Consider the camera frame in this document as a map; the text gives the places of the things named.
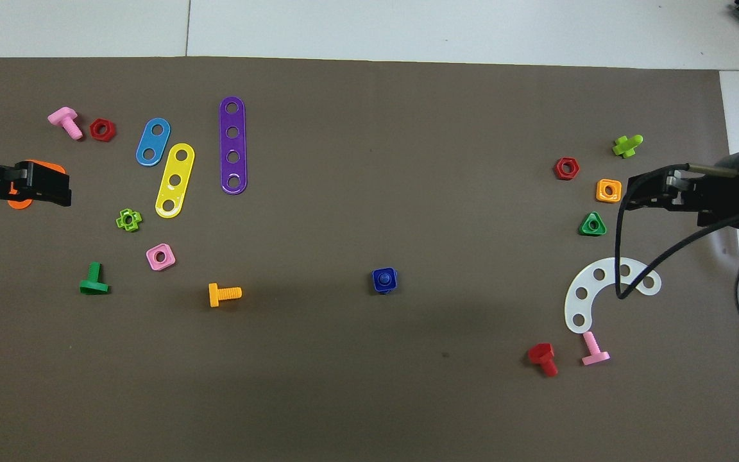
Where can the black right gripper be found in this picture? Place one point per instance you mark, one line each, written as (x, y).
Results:
(722, 196)

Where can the blue square nut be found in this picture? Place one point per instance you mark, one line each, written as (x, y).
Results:
(393, 277)

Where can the orange heart-shaped plate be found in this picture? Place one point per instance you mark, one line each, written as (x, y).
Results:
(20, 203)

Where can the light green cross bolt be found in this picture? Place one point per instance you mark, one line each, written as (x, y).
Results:
(624, 147)

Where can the orange square nut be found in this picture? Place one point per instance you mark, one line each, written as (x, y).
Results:
(600, 197)

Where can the pink plastic bolt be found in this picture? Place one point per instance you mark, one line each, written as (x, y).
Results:
(63, 117)
(595, 357)

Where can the green triangle nut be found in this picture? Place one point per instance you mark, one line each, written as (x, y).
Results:
(584, 230)

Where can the light green cross nut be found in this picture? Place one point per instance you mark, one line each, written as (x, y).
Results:
(119, 221)

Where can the red hex nut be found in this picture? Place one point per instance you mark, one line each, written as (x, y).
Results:
(575, 169)
(111, 130)

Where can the dark green plastic bolt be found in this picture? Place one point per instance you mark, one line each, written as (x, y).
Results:
(93, 285)

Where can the white curved five-hole plate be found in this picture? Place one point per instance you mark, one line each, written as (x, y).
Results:
(587, 283)

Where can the blue two-hole plate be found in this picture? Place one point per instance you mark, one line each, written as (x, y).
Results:
(153, 142)

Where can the yellow three-hole plate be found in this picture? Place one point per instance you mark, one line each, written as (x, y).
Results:
(179, 168)

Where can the pink square nut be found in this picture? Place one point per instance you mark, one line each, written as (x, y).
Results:
(169, 262)

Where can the purple four-hole plate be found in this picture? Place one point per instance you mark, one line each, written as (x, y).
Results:
(233, 144)

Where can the red plastic bolt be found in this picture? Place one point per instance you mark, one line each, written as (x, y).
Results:
(541, 353)

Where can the orange plastic bolt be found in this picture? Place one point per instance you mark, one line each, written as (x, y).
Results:
(214, 295)

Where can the brown table mat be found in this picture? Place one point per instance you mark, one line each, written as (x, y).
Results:
(369, 385)

